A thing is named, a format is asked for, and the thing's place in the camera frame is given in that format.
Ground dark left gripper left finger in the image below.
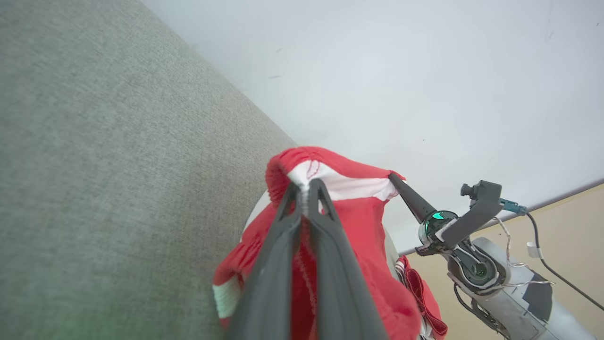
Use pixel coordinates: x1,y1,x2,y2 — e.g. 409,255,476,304
226,182,302,340

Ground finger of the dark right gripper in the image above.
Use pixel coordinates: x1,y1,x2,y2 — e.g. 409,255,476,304
388,173,437,224

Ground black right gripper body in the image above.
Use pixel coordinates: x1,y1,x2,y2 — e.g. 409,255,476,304
415,210,458,256

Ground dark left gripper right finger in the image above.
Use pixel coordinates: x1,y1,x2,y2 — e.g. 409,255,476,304
307,178,387,340

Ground red white basketball shorts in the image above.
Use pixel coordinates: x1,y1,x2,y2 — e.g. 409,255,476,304
212,146,449,340

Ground grey fabric sofa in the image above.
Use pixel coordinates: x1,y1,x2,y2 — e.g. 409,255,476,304
0,0,299,340

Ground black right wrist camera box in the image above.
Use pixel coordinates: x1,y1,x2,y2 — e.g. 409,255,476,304
441,179,503,248

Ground thin white right arm wire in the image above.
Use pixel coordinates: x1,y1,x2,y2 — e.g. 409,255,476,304
493,217,556,289

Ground black cable with teal plug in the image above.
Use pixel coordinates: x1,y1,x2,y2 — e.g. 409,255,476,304
499,198,604,312

